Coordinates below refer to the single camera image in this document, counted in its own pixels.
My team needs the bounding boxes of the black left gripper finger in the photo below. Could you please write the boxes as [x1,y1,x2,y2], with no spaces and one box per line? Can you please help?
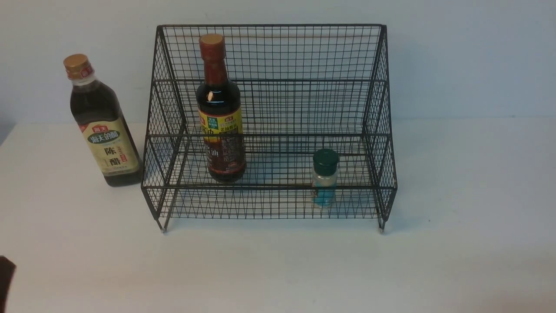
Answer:
[0,256,17,313]

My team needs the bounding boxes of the soy sauce bottle red cap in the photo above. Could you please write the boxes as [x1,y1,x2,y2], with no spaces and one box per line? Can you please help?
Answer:
[196,33,247,184]

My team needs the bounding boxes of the vinegar bottle gold cap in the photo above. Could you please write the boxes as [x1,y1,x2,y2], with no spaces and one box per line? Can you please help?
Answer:
[63,53,143,187]

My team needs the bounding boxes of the small green-capped spice jar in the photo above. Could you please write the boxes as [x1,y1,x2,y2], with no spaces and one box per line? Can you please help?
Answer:
[312,149,339,207]

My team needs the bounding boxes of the black wire mesh shelf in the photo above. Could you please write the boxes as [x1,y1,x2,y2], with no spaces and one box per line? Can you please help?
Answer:
[141,23,397,233]

